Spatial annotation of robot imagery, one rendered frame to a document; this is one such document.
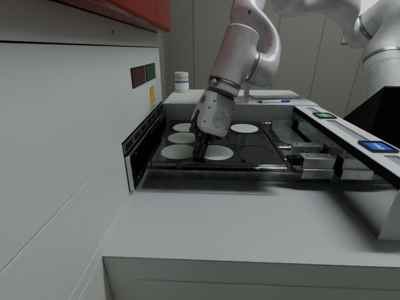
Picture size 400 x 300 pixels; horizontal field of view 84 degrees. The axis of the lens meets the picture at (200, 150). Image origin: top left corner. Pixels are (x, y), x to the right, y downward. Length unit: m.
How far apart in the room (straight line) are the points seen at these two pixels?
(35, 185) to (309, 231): 0.48
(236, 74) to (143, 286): 0.49
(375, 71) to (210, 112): 0.67
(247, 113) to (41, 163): 0.77
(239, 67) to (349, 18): 0.60
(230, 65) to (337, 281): 0.49
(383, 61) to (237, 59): 0.61
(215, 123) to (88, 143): 0.30
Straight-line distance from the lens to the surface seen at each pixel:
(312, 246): 0.51
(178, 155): 0.61
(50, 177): 0.33
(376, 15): 1.16
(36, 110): 0.31
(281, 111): 0.97
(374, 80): 1.02
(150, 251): 0.47
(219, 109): 0.56
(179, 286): 0.51
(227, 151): 0.64
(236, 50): 0.57
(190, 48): 2.42
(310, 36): 2.54
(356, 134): 0.73
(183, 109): 0.93
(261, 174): 0.66
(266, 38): 0.66
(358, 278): 0.55
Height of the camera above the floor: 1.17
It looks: 24 degrees down
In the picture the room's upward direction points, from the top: straight up
